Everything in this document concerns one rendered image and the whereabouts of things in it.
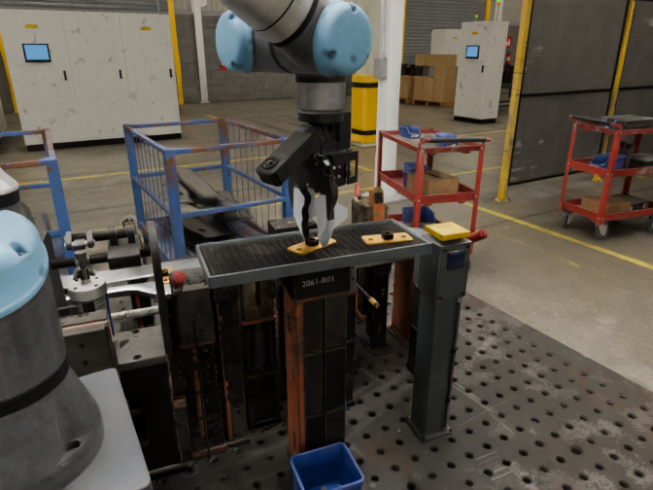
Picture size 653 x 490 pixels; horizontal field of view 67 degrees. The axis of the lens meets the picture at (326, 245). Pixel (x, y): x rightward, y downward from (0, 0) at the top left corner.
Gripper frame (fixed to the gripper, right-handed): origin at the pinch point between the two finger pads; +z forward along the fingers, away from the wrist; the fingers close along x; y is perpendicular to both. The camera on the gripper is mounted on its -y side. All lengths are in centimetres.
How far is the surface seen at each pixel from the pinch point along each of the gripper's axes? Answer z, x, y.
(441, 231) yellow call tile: 1.6, -11.8, 21.1
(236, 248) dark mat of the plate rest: 1.7, 8.3, -9.2
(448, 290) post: 12.6, -14.2, 21.4
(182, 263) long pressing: 17.7, 42.6, -0.6
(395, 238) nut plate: 1.3, -8.4, 11.9
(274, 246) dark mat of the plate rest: 1.7, 4.5, -4.4
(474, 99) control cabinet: 67, 468, 945
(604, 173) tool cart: 60, 51, 373
